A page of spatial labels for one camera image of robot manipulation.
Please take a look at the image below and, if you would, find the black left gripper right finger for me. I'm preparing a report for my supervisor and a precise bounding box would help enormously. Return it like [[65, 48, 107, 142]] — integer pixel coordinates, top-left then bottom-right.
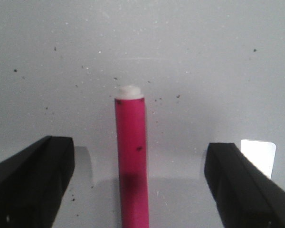
[[204, 142, 285, 228]]

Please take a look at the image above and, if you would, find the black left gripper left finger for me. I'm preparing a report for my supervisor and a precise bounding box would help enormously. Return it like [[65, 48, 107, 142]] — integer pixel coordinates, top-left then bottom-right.
[[0, 136, 75, 228]]

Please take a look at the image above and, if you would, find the magenta red pen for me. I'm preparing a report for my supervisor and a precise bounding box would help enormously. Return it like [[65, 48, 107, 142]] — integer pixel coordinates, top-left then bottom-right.
[[114, 85, 149, 228]]

